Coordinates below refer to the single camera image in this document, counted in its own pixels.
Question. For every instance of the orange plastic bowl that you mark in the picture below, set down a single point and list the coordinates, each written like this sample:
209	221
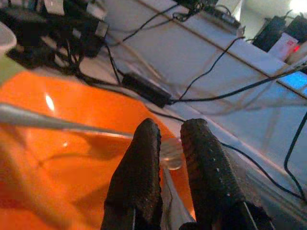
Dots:
72	100

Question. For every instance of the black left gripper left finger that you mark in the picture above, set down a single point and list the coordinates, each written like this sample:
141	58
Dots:
136	179

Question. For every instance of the white bowl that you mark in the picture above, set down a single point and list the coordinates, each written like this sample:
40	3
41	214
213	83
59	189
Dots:
6	38

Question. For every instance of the black rectangular device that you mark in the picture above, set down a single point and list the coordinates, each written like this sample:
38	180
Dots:
271	33
298	28

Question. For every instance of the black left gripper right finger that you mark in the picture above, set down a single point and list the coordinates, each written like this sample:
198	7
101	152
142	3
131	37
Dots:
211	179

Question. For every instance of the black power adapter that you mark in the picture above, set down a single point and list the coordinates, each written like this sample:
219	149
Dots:
146	89

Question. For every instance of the silver metal spoon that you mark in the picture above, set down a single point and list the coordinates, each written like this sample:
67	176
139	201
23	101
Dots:
36	119

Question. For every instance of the white red paper box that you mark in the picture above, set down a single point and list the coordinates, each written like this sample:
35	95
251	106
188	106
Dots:
284	46

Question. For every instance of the green plate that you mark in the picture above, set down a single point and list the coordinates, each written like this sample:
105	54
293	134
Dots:
8	69

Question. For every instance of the black charger box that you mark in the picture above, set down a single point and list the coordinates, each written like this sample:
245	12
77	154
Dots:
79	31

